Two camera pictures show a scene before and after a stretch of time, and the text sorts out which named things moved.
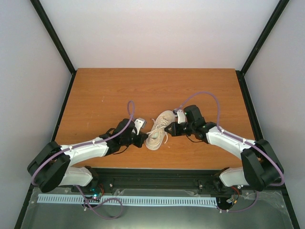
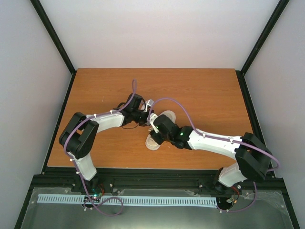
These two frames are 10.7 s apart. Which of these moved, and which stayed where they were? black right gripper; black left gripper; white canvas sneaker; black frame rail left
Moved: black right gripper; black left gripper
Stayed: black frame rail left; white canvas sneaker
